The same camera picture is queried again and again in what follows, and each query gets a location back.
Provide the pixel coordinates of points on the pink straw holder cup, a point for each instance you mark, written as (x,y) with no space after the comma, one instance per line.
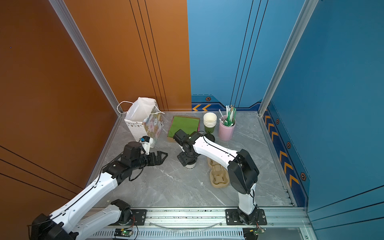
(226,132)

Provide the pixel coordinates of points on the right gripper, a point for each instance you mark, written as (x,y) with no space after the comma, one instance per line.
(183,159)

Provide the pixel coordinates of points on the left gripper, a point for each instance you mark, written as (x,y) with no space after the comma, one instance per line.
(159,161)

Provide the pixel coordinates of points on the white paper coffee cup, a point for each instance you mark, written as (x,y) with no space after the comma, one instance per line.
(190,166)

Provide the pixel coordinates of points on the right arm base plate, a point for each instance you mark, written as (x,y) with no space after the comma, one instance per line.
(237,217)

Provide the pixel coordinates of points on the green paper napkin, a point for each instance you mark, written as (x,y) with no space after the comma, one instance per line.
(184,125)

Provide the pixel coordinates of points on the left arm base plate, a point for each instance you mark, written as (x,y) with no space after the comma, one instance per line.
(135,217)

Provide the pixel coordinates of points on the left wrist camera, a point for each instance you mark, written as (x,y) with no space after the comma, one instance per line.
(146,142)

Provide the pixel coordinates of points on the green circuit board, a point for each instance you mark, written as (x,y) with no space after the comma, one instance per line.
(123,233)

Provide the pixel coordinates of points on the aluminium front rail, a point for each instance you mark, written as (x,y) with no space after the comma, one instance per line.
(178,218)

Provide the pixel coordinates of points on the stack of black lids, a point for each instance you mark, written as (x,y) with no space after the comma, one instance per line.
(210,137)

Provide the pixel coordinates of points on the cartoon animal paper gift bag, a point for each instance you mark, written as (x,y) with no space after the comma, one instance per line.
(143,118)

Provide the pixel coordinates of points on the stack of paper cups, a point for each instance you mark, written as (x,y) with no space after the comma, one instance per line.
(210,121)

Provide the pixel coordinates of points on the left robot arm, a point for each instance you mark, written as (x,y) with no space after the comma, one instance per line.
(113,174)

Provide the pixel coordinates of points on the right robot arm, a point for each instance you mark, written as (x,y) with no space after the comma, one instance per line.
(242,170)

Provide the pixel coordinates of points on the bundle of wrapped straws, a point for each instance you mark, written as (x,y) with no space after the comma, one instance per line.
(229,119)

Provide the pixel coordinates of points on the small right circuit board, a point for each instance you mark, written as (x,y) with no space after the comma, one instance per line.
(252,233)

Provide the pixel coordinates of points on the stack of pulp cup carriers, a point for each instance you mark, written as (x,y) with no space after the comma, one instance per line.
(219,176)

